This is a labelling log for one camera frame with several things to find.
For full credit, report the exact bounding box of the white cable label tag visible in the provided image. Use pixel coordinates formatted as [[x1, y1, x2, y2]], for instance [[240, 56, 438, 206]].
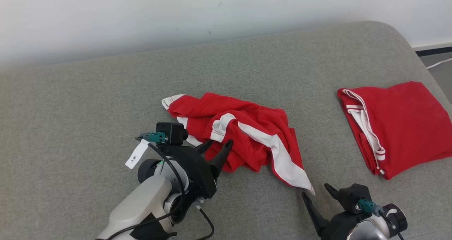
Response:
[[125, 139, 151, 170]]

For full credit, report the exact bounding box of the white floor cable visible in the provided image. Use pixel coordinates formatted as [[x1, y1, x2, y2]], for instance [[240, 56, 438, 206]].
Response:
[[426, 57, 452, 70]]

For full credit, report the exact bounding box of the red shorts white trim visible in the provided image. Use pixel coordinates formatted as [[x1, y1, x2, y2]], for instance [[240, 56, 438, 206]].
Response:
[[162, 92, 316, 197]]

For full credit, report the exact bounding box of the red Bulls 23 jersey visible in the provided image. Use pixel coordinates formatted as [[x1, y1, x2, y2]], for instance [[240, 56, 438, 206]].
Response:
[[337, 81, 452, 181]]

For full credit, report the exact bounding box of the black white baseboard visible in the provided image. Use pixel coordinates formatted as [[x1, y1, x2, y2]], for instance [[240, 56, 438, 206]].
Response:
[[411, 41, 452, 57]]

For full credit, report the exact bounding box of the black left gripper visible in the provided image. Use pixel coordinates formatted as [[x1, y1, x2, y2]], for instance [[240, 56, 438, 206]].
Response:
[[155, 139, 234, 199]]

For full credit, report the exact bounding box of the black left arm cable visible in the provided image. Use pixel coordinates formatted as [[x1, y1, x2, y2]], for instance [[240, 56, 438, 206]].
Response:
[[101, 141, 215, 240]]

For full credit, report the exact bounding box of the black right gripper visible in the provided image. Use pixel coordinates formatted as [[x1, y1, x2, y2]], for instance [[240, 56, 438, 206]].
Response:
[[301, 183, 372, 240]]

